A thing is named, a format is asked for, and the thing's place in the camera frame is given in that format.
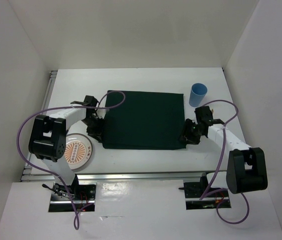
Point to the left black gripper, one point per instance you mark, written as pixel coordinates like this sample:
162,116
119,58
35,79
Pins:
99,132

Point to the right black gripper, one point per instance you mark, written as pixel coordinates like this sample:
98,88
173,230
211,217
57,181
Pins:
191,139

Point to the dark green cloth napkin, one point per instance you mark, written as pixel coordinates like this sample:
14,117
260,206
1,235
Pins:
140,120

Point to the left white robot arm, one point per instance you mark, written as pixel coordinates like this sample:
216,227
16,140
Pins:
48,137

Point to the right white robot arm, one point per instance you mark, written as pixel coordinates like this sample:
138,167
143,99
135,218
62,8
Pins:
246,168

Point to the orange patterned plate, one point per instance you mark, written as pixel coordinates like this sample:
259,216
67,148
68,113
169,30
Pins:
78,151

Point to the light blue plastic cup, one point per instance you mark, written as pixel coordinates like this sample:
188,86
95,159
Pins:
198,92

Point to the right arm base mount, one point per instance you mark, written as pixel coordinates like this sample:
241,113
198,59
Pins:
194,189

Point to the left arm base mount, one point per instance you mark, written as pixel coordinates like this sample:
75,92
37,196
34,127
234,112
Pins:
84,199

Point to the aluminium frame rail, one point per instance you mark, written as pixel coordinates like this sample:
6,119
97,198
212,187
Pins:
67,85

